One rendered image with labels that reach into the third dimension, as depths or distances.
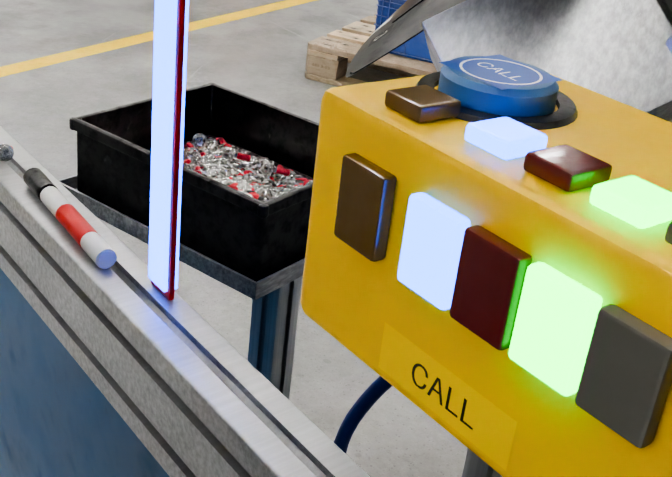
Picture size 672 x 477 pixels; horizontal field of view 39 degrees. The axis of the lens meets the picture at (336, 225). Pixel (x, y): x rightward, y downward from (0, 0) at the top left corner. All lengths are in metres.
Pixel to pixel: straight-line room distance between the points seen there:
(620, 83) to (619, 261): 0.44
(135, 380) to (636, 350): 0.40
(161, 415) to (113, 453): 0.15
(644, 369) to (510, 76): 0.12
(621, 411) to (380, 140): 0.11
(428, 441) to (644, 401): 1.67
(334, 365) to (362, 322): 1.75
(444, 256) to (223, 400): 0.26
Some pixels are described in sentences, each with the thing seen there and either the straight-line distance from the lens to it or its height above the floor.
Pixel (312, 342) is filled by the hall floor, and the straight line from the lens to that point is 2.14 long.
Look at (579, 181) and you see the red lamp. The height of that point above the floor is 1.08.
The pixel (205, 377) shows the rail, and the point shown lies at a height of 0.86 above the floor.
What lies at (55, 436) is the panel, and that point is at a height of 0.65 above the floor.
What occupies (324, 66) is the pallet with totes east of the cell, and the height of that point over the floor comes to 0.07.
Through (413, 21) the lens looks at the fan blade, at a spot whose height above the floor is 0.97.
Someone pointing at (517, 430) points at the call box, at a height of 1.00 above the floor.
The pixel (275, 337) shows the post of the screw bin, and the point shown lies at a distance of 0.82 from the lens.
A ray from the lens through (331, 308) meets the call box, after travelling 0.34.
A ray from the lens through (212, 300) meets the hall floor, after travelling 2.27.
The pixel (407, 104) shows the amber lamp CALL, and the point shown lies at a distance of 0.30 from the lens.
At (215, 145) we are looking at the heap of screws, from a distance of 0.89.
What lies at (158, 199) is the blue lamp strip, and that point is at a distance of 0.58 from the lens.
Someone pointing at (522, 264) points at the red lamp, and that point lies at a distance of 0.26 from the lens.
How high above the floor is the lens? 1.17
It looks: 26 degrees down
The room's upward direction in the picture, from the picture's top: 7 degrees clockwise
